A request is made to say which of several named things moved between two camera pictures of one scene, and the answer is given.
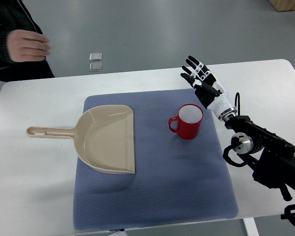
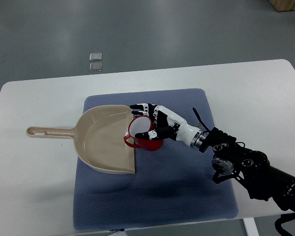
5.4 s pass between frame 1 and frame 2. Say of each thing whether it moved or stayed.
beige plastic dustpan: stayed
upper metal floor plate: stayed
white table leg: stayed
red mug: moved
